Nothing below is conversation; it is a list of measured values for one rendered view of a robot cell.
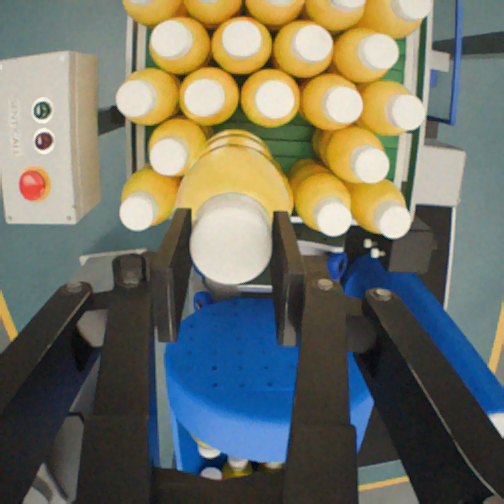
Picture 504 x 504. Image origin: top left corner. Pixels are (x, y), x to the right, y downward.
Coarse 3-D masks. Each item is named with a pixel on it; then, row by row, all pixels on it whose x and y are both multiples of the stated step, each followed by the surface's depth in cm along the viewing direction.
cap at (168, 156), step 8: (160, 144) 41; (168, 144) 41; (176, 144) 41; (152, 152) 42; (160, 152) 42; (168, 152) 42; (176, 152) 42; (184, 152) 42; (152, 160) 42; (160, 160) 42; (168, 160) 42; (176, 160) 42; (184, 160) 42; (160, 168) 42; (168, 168) 42; (176, 168) 42
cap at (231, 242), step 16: (208, 208) 20; (224, 208) 19; (240, 208) 19; (256, 208) 20; (208, 224) 19; (224, 224) 19; (240, 224) 19; (256, 224) 19; (192, 240) 19; (208, 240) 19; (224, 240) 19; (240, 240) 19; (256, 240) 19; (192, 256) 19; (208, 256) 19; (224, 256) 19; (240, 256) 19; (256, 256) 19; (208, 272) 20; (224, 272) 20; (240, 272) 20; (256, 272) 20
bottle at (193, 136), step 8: (168, 120) 47; (176, 120) 46; (184, 120) 47; (160, 128) 45; (168, 128) 45; (176, 128) 45; (184, 128) 45; (192, 128) 46; (200, 128) 48; (208, 128) 55; (152, 136) 46; (160, 136) 44; (168, 136) 43; (176, 136) 43; (184, 136) 44; (192, 136) 45; (200, 136) 47; (208, 136) 52; (152, 144) 45; (184, 144) 44; (192, 144) 45; (200, 144) 46; (192, 152) 45; (192, 160) 46; (184, 168) 46; (176, 176) 48
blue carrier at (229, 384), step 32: (192, 320) 57; (224, 320) 58; (256, 320) 58; (192, 352) 50; (224, 352) 51; (256, 352) 51; (288, 352) 52; (352, 352) 52; (192, 384) 45; (224, 384) 45; (256, 384) 45; (288, 384) 46; (352, 384) 46; (192, 416) 44; (224, 416) 41; (256, 416) 41; (288, 416) 41; (352, 416) 43; (192, 448) 68; (224, 448) 43; (256, 448) 41
